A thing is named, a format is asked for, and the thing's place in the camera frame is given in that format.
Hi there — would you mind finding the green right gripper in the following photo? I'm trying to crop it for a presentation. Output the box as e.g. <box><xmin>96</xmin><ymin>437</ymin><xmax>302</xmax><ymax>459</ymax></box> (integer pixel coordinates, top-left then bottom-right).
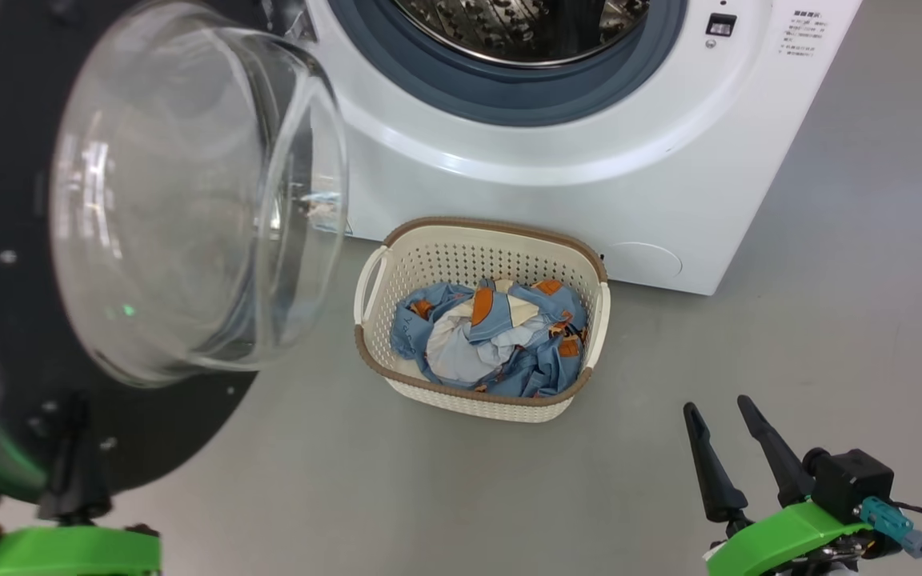
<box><xmin>683</xmin><ymin>394</ymin><xmax>875</xmax><ymax>576</ymax></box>

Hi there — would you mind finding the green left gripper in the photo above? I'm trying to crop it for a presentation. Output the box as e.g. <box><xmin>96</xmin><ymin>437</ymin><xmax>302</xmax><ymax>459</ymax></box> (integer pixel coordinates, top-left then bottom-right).
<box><xmin>0</xmin><ymin>392</ymin><xmax>162</xmax><ymax>576</ymax></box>

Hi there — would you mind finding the blue orange patterned garment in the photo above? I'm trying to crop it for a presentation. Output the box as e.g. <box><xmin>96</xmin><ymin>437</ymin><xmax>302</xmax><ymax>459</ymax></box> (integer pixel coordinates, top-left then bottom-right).
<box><xmin>389</xmin><ymin>277</ymin><xmax>591</xmax><ymax>400</ymax></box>

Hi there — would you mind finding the white light-blue garment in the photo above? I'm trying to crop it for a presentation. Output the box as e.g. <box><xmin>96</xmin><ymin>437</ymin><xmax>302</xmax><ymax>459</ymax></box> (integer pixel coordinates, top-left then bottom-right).
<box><xmin>426</xmin><ymin>280</ymin><xmax>547</xmax><ymax>384</ymax></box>

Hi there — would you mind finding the white front-load washing machine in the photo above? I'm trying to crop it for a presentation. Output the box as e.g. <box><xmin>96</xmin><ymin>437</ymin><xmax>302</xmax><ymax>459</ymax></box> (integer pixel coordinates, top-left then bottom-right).
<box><xmin>301</xmin><ymin>0</ymin><xmax>864</xmax><ymax>297</ymax></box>

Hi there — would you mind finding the stainless steel washing machine drum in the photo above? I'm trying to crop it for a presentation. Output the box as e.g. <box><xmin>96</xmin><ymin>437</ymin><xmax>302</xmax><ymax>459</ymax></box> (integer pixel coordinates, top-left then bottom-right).
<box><xmin>391</xmin><ymin>0</ymin><xmax>654</xmax><ymax>70</ymax></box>

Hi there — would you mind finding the round drain filter cover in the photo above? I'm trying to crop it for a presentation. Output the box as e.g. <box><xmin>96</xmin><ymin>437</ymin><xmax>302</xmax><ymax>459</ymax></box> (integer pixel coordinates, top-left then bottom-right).
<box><xmin>600</xmin><ymin>242</ymin><xmax>684</xmax><ymax>282</ymax></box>

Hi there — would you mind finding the cream perforated laundry basket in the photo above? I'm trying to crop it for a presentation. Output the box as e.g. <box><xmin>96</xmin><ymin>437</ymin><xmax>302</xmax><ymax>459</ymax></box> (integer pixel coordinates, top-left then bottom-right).
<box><xmin>353</xmin><ymin>216</ymin><xmax>612</xmax><ymax>424</ymax></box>

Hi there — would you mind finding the printed text warning label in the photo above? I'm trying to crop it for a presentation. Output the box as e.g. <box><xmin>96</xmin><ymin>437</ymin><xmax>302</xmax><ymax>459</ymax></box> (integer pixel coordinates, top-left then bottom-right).
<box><xmin>779</xmin><ymin>9</ymin><xmax>823</xmax><ymax>59</ymax></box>

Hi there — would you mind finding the teal cable connector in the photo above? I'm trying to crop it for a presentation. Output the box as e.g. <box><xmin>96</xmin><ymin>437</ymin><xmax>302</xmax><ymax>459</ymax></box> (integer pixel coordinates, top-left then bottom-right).
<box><xmin>859</xmin><ymin>495</ymin><xmax>922</xmax><ymax>559</ymax></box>

